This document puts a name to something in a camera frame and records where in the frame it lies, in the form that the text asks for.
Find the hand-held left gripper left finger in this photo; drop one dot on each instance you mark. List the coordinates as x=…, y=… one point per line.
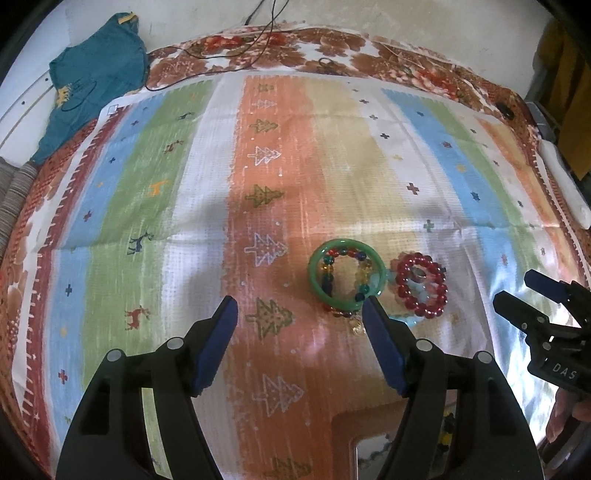
x=217, y=339

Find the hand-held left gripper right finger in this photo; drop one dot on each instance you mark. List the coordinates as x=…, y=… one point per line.
x=383, y=341

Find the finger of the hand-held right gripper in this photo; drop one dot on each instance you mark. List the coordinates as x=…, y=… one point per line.
x=542, y=281
x=517, y=311

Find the green jade bangle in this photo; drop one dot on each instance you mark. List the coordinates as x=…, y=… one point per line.
x=318, y=288

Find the brown jewelry box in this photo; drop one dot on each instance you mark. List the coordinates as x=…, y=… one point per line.
x=344, y=438

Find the person's right hand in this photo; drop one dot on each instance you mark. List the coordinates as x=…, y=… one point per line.
x=564, y=415

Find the small black object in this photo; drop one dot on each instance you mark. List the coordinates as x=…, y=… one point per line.
x=506, y=111

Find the striped printed cloth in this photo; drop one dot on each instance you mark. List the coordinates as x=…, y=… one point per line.
x=295, y=175

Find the yellow cloth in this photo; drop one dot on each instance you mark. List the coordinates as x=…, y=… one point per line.
x=568, y=92

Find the grey striped cushion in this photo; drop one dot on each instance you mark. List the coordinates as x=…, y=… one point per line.
x=11, y=198

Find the teal garment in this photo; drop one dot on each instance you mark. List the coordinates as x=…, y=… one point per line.
x=97, y=69

